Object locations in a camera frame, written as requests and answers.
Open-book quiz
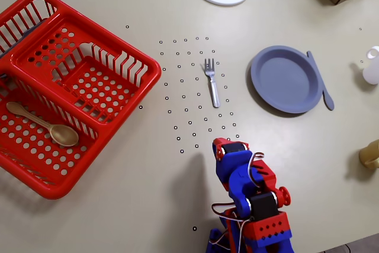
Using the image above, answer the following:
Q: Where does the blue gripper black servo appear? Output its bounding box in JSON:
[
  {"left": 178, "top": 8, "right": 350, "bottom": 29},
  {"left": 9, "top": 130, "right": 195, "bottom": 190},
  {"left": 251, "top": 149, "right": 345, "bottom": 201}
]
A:
[{"left": 211, "top": 137, "right": 253, "bottom": 177}]

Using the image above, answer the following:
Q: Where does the gray metallic fork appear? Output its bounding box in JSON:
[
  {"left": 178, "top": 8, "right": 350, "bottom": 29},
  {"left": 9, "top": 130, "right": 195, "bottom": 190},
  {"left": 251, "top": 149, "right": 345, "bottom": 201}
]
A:
[{"left": 204, "top": 57, "right": 221, "bottom": 108}]

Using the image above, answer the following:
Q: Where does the gray plastic plate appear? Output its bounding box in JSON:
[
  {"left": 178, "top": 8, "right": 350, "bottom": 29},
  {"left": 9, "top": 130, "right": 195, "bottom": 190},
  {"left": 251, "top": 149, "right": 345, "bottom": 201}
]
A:
[{"left": 250, "top": 45, "right": 322, "bottom": 114}]

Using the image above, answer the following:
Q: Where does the red plastic dish basket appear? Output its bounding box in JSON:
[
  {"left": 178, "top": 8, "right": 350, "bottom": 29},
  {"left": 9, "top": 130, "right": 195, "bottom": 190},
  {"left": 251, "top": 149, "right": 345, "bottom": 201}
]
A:
[{"left": 0, "top": 0, "right": 163, "bottom": 200}]

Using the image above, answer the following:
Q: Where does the gray plastic knife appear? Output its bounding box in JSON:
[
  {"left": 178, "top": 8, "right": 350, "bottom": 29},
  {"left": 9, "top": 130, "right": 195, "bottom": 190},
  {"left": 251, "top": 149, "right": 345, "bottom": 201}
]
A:
[{"left": 306, "top": 50, "right": 335, "bottom": 111}]

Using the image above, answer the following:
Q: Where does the beige plastic cup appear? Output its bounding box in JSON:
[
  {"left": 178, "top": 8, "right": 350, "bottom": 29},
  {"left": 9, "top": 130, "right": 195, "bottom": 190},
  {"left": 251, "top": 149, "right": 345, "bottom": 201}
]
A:
[{"left": 359, "top": 139, "right": 379, "bottom": 171}]

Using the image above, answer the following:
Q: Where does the wooden spoon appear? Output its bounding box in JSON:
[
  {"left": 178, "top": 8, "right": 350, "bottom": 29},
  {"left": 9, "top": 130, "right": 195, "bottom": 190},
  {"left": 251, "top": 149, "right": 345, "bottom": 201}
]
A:
[{"left": 6, "top": 101, "right": 80, "bottom": 148}]

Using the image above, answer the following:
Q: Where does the white plastic bottle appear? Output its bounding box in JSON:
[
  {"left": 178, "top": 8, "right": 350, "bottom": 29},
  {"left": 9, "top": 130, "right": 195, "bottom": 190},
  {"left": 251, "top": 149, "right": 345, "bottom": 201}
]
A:
[{"left": 362, "top": 46, "right": 379, "bottom": 85}]

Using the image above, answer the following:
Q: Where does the gray plastic utensil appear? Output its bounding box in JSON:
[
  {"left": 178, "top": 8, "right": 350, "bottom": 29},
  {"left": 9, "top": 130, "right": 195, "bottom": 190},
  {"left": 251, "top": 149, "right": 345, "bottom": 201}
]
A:
[{"left": 0, "top": 19, "right": 46, "bottom": 57}]

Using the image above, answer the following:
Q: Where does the white red wrist servo cable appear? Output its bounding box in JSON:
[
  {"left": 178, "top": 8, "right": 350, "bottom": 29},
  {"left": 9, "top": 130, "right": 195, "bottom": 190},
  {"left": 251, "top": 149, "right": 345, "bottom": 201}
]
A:
[{"left": 245, "top": 151, "right": 265, "bottom": 189}]

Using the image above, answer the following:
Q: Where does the white red base servo cable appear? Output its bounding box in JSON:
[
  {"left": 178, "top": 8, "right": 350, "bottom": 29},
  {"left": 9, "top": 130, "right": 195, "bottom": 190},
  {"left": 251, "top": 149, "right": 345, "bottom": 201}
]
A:
[{"left": 211, "top": 201, "right": 256, "bottom": 249}]

